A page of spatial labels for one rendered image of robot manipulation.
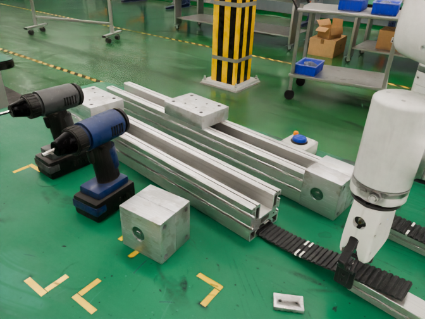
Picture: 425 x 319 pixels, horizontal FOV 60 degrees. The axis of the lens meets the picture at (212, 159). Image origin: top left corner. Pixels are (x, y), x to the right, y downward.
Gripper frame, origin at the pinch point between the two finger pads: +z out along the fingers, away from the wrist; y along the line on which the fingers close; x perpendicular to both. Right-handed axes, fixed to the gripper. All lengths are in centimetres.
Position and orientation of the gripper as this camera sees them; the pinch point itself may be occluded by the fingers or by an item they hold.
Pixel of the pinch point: (354, 266)
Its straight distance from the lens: 72.8
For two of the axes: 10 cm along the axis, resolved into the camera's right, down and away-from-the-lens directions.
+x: -7.3, -3.6, 5.8
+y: 6.9, -3.4, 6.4
